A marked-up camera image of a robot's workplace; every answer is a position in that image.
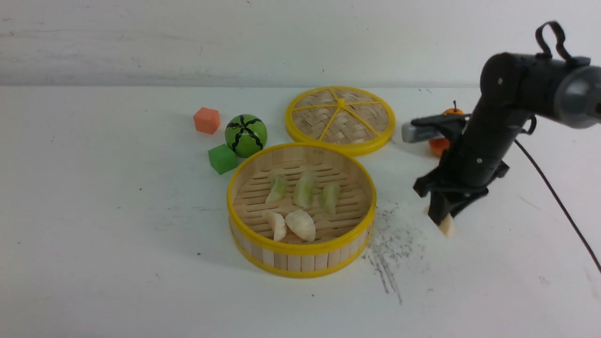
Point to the pale green dumpling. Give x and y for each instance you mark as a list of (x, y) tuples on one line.
[(303, 194), (278, 188), (330, 197)]

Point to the green toy watermelon ball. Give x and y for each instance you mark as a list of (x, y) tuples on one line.
[(246, 135)]

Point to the pale green dumpling front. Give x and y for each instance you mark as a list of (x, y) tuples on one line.
[(330, 197)]

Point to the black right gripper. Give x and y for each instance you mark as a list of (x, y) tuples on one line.
[(475, 159)]

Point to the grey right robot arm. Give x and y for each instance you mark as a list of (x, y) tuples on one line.
[(560, 87)]

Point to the woven bamboo steamer lid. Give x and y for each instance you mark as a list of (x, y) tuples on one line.
[(350, 120)]

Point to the bamboo steamer tray yellow rims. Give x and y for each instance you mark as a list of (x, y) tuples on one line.
[(340, 238)]

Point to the orange foam cube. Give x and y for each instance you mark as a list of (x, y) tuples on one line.
[(207, 120)]

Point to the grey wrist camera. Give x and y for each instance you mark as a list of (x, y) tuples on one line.
[(449, 126)]

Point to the pale green dumpling middle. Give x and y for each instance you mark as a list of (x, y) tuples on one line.
[(303, 194)]

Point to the pale green dumpling left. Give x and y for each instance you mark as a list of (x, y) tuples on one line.
[(278, 188)]

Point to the green foam cube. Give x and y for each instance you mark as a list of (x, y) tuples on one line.
[(222, 159)]

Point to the white pleated dumpling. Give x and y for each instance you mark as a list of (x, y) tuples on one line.
[(301, 224)]

